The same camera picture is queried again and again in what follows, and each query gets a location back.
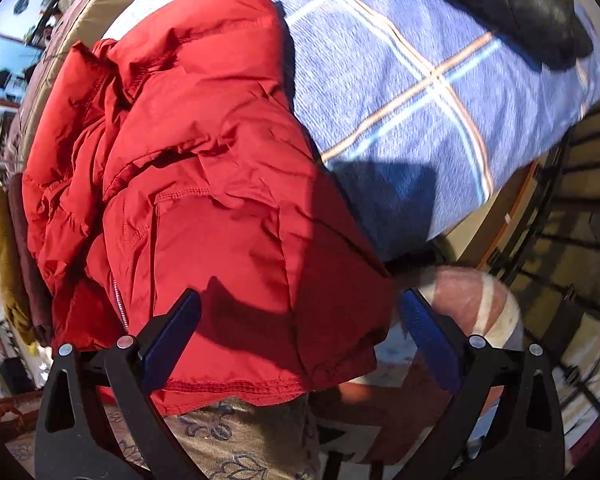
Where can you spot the maroon jacket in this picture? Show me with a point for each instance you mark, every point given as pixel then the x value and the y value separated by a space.
pixel 27 260

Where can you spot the black quilted jacket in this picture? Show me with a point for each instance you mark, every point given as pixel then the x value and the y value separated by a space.
pixel 505 5

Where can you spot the black metal rack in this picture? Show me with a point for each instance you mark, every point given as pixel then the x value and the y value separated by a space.
pixel 555 260

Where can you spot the floral patterned cloth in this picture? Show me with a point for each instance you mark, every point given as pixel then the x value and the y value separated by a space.
pixel 240 442

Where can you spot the blue plaid bed sheet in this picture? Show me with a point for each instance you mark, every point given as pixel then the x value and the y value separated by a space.
pixel 405 85

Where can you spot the brown bedding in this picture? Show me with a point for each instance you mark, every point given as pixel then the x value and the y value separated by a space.
pixel 55 60

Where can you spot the mustard brown jacket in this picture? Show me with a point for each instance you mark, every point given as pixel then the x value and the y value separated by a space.
pixel 5 260

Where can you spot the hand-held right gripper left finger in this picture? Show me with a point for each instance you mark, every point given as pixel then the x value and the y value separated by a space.
pixel 172 332

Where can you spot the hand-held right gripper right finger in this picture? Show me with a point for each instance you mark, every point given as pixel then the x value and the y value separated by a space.
pixel 430 340

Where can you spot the red padded jacket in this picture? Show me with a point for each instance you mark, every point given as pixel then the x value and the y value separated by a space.
pixel 205 210

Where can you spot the flag print cloth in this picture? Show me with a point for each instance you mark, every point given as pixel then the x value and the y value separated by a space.
pixel 462 290

